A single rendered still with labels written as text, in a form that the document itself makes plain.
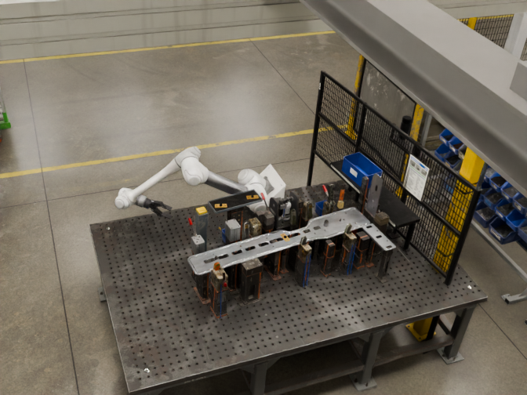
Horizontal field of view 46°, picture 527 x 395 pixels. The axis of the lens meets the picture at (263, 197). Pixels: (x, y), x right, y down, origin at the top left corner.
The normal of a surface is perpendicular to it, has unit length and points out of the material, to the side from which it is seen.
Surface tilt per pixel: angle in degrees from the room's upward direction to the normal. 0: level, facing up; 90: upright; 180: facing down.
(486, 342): 0
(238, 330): 0
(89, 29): 90
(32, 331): 0
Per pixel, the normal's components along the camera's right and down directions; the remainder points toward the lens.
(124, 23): 0.35, 0.58
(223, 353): 0.06, -0.80
